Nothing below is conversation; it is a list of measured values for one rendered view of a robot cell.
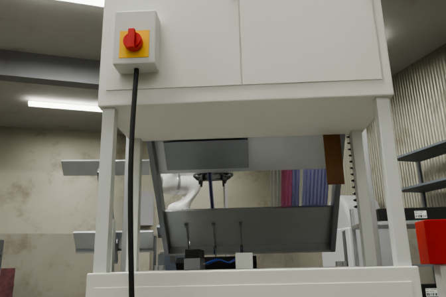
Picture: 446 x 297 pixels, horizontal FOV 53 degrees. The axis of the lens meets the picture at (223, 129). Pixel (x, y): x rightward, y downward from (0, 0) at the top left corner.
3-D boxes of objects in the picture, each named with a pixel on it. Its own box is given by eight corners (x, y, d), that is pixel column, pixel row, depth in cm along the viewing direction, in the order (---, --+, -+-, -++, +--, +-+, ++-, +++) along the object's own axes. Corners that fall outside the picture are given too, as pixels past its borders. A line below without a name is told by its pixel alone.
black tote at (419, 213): (379, 222, 368) (377, 208, 372) (373, 224, 385) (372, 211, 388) (451, 220, 366) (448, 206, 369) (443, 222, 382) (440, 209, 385)
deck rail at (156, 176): (164, 256, 187) (166, 245, 192) (168, 256, 187) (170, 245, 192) (139, 100, 152) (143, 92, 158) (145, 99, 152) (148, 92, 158)
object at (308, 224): (169, 249, 188) (170, 243, 191) (329, 245, 185) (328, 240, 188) (164, 213, 179) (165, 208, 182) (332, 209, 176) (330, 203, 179)
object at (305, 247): (169, 256, 187) (171, 243, 193) (330, 252, 183) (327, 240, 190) (168, 253, 186) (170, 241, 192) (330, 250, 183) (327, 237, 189)
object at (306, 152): (157, 179, 168) (159, 172, 173) (336, 174, 165) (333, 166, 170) (145, 99, 153) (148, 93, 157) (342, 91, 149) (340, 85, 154)
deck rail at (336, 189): (330, 252, 183) (327, 241, 189) (335, 252, 183) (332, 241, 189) (343, 91, 149) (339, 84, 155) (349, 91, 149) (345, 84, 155)
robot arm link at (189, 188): (163, 217, 241) (164, 174, 248) (195, 219, 250) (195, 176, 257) (172, 215, 231) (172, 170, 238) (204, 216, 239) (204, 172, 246)
